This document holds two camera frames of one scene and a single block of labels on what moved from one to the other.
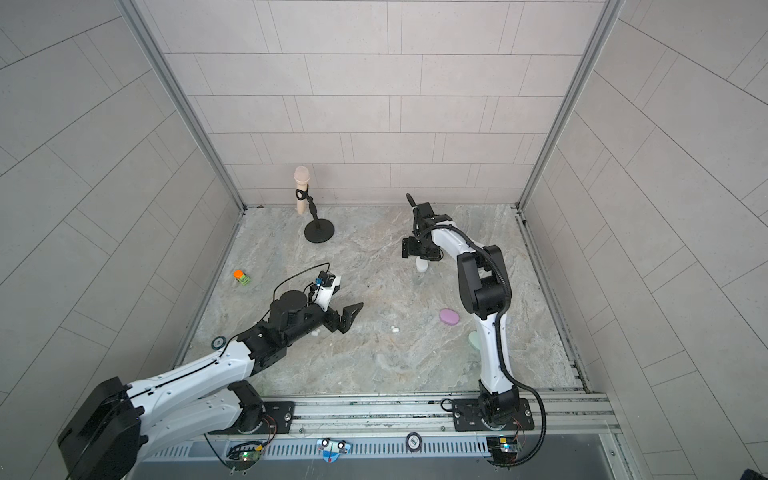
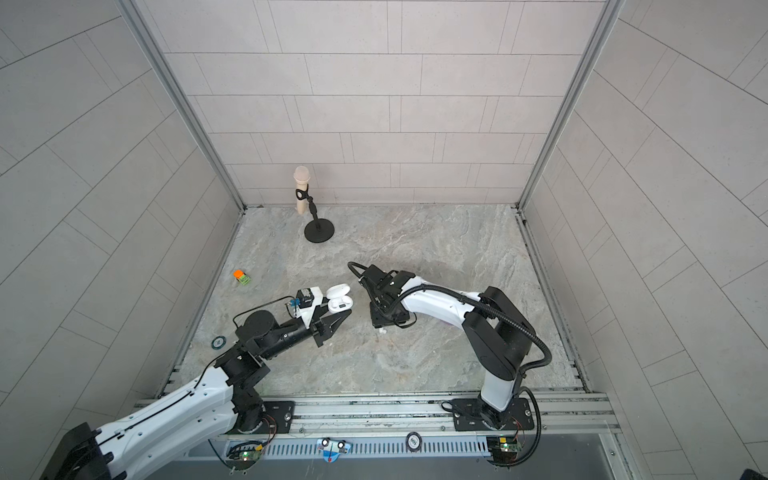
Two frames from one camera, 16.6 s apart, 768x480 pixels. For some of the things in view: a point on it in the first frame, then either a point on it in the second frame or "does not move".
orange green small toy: x=241 y=277 does not move
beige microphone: x=301 y=176 does not move
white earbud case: x=421 y=264 -> x=339 y=299
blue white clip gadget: x=331 y=448 does not move
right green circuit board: x=502 y=448 does not move
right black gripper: x=410 y=246 -> x=377 y=322
